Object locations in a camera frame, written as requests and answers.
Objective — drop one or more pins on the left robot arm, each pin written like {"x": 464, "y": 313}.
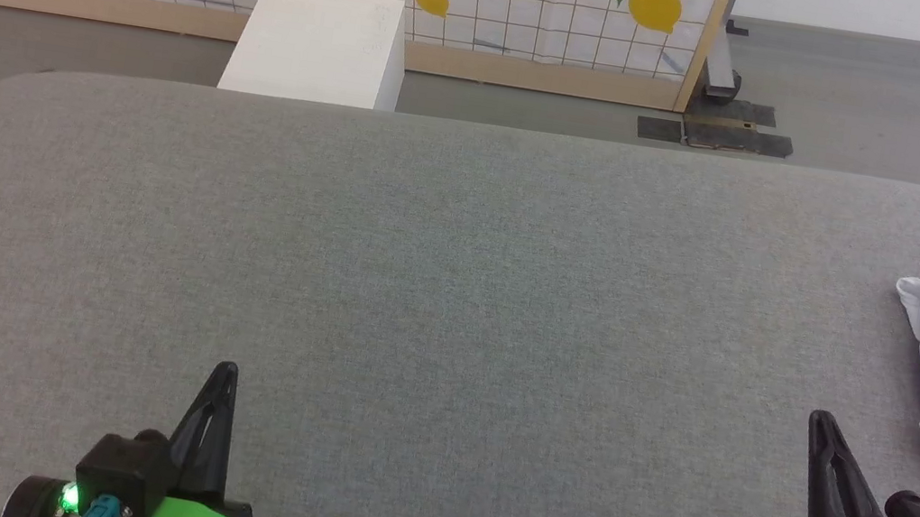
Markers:
{"x": 33, "y": 500}

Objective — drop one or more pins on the white box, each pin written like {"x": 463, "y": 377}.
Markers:
{"x": 318, "y": 46}

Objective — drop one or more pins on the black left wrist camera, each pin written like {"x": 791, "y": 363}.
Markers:
{"x": 118, "y": 472}

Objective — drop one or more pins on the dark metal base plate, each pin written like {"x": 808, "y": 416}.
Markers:
{"x": 716, "y": 134}

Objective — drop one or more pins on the grey metal support post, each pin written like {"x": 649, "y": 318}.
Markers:
{"x": 721, "y": 69}

